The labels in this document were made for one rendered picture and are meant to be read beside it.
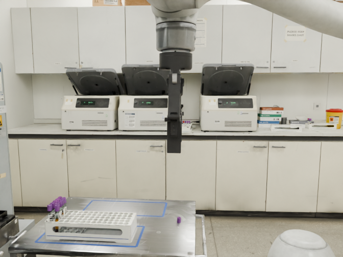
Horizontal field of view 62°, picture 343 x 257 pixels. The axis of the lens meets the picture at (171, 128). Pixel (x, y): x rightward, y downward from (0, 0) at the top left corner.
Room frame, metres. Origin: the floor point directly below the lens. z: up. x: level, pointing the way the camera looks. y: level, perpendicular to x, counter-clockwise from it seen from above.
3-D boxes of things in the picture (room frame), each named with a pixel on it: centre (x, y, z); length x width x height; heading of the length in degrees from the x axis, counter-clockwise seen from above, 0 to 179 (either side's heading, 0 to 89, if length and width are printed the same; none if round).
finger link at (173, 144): (0.61, -0.01, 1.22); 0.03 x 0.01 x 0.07; 87
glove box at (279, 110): (3.27, -1.14, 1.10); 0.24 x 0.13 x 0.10; 86
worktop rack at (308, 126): (3.10, -1.62, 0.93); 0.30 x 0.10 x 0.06; 90
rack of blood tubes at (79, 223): (0.95, 0.28, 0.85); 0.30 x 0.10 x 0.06; 85
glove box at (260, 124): (3.28, -1.09, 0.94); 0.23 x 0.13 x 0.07; 92
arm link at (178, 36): (0.67, -0.01, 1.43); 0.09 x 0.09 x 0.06
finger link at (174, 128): (0.59, 0.00, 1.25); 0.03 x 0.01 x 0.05; 177
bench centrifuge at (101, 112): (3.21, 0.84, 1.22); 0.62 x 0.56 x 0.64; 175
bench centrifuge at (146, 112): (3.19, 0.26, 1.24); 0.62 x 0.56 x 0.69; 178
